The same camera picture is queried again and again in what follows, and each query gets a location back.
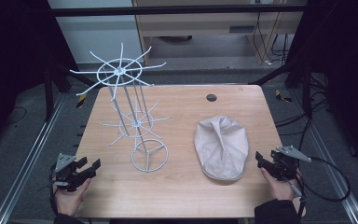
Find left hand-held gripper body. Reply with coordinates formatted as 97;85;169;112
50;152;90;193

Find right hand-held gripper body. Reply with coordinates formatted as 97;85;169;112
268;145;312;182

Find beige cap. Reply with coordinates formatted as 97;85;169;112
193;115;250;182

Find white wire hat rack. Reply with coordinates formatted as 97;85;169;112
69;42;172;174

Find person's right hand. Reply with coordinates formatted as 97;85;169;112
260;167;303;202

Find person's left hand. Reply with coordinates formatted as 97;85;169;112
53;177;92;217

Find yellow black hazard tape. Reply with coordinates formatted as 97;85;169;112
274;89;294;104
76;92;89;109

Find black metal stand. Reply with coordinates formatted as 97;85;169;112
248;59;314;119
42;57;98;123

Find dark curtain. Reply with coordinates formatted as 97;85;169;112
0;0;79;152
287;0;358;173

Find white cabinet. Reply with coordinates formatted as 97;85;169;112
48;0;145;65

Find light wooden desk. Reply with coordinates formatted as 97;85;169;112
132;0;309;67

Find aluminium floor rail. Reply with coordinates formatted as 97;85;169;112
0;92;67;224
288;89;358;224

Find black floor cables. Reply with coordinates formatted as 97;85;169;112
274;74;335;137

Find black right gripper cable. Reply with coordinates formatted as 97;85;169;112
296;156;352;224

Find thin black floor cable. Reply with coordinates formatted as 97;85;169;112
5;105;28;126

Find black hanging desk cables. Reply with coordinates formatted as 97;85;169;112
252;11;291;66

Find black horizontal frame bar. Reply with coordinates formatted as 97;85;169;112
50;4;308;17

